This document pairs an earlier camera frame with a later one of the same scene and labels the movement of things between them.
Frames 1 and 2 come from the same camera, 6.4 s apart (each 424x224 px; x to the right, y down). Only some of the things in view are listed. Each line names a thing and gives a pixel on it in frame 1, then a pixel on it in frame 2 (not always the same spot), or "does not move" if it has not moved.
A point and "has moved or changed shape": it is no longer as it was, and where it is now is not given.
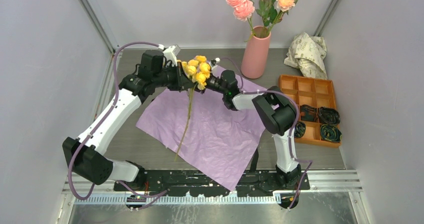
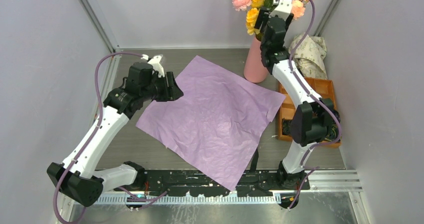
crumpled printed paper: (308, 53) does not move
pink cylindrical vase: (255, 59) does not move
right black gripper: (201, 91) → (263, 16)
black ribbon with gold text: (253, 166) does not move
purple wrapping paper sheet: (197, 125) does not move
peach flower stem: (286, 0) has moved or changed shape
